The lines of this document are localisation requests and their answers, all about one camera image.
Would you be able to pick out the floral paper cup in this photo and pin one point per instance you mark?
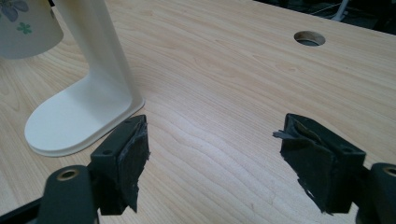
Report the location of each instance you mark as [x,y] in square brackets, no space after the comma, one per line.
[25,28]

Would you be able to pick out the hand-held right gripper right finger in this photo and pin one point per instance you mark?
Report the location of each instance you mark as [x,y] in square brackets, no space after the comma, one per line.
[317,168]

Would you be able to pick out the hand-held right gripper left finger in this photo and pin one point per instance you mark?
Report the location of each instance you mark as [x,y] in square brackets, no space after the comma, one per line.
[120,168]

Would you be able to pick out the white metal stand leg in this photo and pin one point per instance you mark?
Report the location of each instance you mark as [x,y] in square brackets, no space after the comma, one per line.
[340,11]

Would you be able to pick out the white cup dispenser stand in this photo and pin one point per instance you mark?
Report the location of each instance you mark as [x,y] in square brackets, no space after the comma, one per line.
[90,90]

